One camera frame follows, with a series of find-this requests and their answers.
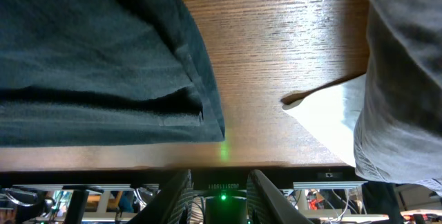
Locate white garment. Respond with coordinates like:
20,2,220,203
282,74,366,167

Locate grey t-shirt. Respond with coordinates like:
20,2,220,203
354,0,441,193

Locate dark green Nike t-shirt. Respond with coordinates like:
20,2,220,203
1,0,225,147

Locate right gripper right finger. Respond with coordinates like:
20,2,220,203
246,169,313,224

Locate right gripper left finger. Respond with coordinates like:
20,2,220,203
127,169,193,224

